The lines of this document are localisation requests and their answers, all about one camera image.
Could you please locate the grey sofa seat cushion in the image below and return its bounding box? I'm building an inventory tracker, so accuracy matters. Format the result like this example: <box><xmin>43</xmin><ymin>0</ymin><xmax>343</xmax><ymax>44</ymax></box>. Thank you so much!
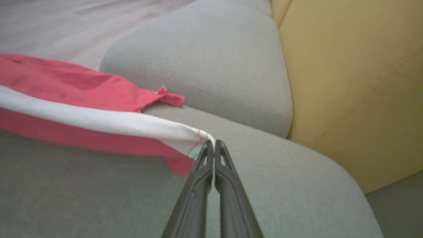
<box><xmin>198</xmin><ymin>0</ymin><xmax>274</xmax><ymax>18</ymax></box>
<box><xmin>99</xmin><ymin>0</ymin><xmax>293</xmax><ymax>139</ymax></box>

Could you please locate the red shorts white band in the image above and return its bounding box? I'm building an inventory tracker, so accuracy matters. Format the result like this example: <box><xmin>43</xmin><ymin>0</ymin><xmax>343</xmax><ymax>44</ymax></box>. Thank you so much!
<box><xmin>0</xmin><ymin>54</ymin><xmax>217</xmax><ymax>177</ymax></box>

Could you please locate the yellow sofa back cushion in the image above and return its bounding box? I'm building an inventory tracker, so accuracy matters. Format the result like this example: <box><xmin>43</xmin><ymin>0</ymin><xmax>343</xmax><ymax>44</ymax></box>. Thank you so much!
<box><xmin>270</xmin><ymin>0</ymin><xmax>294</xmax><ymax>28</ymax></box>
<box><xmin>279</xmin><ymin>0</ymin><xmax>423</xmax><ymax>195</ymax></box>

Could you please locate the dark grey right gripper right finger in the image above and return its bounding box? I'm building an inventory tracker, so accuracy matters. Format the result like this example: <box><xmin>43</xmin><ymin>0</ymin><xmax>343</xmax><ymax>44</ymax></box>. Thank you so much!
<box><xmin>214</xmin><ymin>139</ymin><xmax>265</xmax><ymax>238</ymax></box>

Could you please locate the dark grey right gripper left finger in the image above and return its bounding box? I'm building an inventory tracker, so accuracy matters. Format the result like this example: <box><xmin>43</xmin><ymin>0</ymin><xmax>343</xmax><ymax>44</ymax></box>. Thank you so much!
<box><xmin>162</xmin><ymin>140</ymin><xmax>214</xmax><ymax>238</ymax></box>

